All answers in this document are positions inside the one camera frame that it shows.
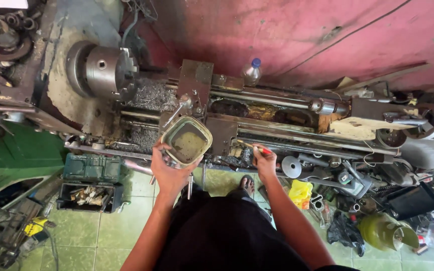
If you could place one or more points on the person's left hand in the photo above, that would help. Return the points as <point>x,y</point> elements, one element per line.
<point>168,174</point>

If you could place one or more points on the person's right hand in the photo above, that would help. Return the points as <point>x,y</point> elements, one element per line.
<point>265,161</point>

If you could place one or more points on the person's right fingers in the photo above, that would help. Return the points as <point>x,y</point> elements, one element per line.
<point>259,154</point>

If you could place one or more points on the square container of oily liquid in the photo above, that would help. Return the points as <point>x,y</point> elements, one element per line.
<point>187,141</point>

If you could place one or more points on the person's foot in sandal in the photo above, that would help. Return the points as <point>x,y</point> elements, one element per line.
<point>247,184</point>

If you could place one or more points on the round grey metal disc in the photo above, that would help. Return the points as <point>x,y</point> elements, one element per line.
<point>291,166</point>

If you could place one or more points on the metal lathe machine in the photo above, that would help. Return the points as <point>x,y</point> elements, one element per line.
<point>239,113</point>

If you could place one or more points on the yellow plastic bag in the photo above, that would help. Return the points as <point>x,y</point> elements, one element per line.
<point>300,193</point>

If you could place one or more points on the clear plastic bottle blue cap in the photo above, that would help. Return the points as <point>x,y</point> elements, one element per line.
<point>251,71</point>

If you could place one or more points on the person's black clothing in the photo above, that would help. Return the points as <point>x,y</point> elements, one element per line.
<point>224,233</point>

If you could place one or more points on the black plastic bag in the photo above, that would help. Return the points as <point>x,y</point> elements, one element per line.
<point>346,233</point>

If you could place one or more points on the yellow-green gas cylinder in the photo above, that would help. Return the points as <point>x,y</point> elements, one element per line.
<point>384,231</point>

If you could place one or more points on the heap of tools and parts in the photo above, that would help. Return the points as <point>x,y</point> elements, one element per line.
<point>401,199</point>

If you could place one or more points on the green plastic toolbox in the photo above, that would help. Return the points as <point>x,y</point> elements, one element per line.
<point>92,167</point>

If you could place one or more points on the steel lathe chuck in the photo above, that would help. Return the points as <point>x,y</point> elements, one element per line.
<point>107,71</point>

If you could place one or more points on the lathe tailstock handwheel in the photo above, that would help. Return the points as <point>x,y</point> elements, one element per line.
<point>430,120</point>

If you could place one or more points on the black tray of metal parts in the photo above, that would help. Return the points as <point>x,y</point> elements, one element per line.
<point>87,196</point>

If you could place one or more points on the yellow and black power tool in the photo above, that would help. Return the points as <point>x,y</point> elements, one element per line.
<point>36,227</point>

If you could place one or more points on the green machine cabinet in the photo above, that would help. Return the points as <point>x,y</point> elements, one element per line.
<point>13,162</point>

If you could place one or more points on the shelf of rusty metal parts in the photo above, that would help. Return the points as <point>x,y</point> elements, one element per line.
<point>4,45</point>

